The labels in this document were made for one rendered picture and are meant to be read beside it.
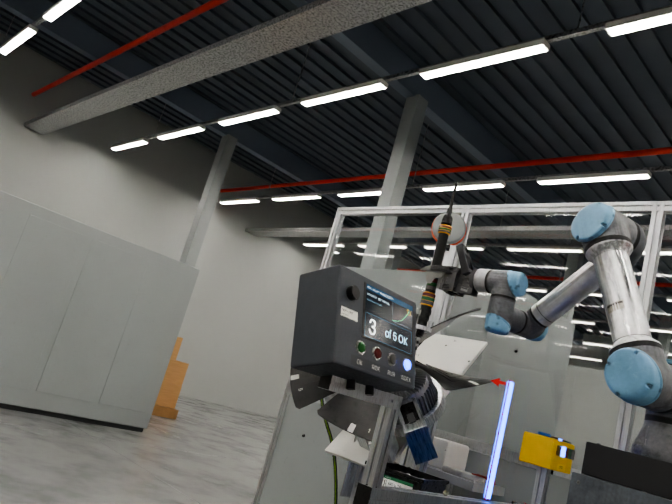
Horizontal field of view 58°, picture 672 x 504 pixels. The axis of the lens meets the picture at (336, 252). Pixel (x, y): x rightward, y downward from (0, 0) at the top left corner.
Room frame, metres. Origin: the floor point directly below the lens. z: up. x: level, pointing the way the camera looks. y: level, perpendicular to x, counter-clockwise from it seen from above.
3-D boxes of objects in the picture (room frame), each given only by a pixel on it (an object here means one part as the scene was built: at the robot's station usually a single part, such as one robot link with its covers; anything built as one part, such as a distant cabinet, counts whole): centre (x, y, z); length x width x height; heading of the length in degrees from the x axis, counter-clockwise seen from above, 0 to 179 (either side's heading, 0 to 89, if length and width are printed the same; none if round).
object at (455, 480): (2.45, -0.65, 0.85); 0.36 x 0.24 x 0.03; 44
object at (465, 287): (1.91, -0.41, 1.47); 0.12 x 0.08 x 0.09; 44
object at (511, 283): (1.79, -0.53, 1.48); 0.11 x 0.08 x 0.09; 44
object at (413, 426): (1.97, -0.39, 0.98); 0.20 x 0.16 x 0.20; 134
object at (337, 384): (1.29, -0.13, 1.04); 0.24 x 0.03 x 0.03; 134
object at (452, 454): (2.52, -0.62, 0.92); 0.17 x 0.16 x 0.11; 134
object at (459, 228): (2.69, -0.47, 1.88); 0.17 x 0.15 x 0.16; 44
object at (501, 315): (1.80, -0.54, 1.38); 0.11 x 0.08 x 0.11; 119
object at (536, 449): (1.93, -0.80, 1.02); 0.16 x 0.10 x 0.11; 134
